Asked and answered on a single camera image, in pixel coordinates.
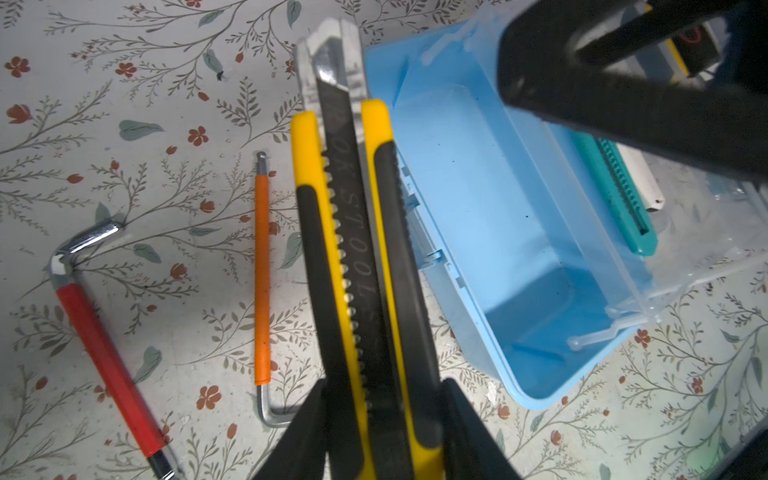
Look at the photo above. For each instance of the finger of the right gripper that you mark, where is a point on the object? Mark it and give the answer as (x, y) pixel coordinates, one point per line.
(721, 128)
(665, 20)

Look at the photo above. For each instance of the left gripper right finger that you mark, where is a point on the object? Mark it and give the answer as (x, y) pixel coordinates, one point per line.
(470, 452)

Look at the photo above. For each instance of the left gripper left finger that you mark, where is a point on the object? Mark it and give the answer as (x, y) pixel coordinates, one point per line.
(301, 451)

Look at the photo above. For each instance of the yellow black utility knife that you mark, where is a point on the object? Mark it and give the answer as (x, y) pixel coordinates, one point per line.
(378, 402)

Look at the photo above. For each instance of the teal utility knife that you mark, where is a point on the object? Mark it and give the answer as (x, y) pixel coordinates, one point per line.
(615, 184)

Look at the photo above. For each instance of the blue plastic tool box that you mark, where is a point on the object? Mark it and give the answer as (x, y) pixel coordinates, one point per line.
(518, 245)

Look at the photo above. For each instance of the red pen screwdriver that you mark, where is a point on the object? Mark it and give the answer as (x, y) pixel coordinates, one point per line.
(76, 304)

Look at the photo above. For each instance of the yellow black screwdriver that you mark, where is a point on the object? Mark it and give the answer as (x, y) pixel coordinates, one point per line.
(664, 62)

